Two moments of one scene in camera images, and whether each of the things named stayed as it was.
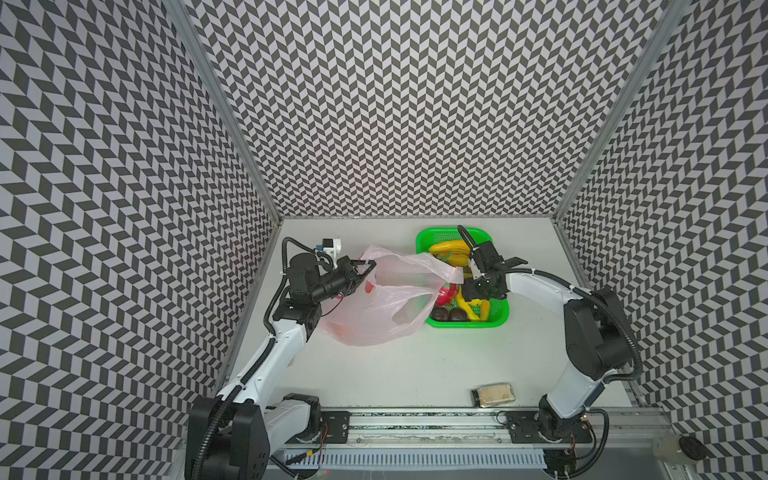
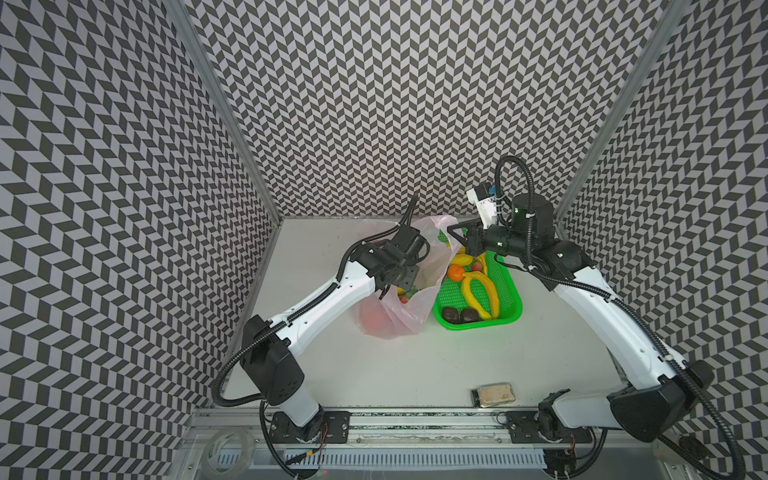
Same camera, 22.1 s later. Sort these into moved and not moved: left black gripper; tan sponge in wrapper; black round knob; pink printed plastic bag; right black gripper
Moved: pink printed plastic bag; left black gripper; right black gripper
Not moved: black round knob; tan sponge in wrapper
